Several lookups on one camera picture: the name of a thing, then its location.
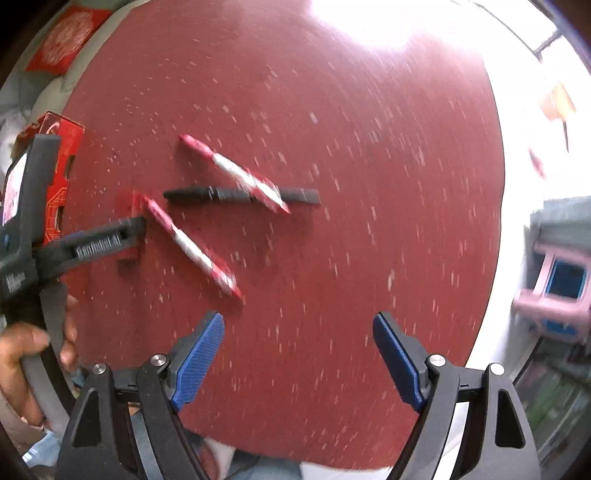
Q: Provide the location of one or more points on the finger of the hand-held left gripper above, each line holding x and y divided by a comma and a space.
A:
97, 247

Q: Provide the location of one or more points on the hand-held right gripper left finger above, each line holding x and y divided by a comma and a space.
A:
196, 364

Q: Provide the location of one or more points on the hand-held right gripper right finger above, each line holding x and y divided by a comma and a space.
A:
399, 364

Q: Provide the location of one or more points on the black marker pen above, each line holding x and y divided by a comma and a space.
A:
203, 194

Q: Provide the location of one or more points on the person's left forearm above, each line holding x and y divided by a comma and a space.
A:
18, 434

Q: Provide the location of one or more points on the person's left hand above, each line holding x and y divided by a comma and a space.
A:
18, 346

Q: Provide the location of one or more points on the red cardboard box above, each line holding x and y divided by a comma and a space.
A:
64, 184

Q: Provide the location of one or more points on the person's blue jeans leg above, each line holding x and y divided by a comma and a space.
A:
263, 468

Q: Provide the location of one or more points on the pink stool blue seat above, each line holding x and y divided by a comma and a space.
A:
538, 304

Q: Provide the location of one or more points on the green blurred object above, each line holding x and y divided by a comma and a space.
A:
554, 397

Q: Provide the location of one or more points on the small red blurred object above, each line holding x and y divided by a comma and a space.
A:
538, 164

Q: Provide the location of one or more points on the orange blurred object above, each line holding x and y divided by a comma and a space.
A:
558, 101

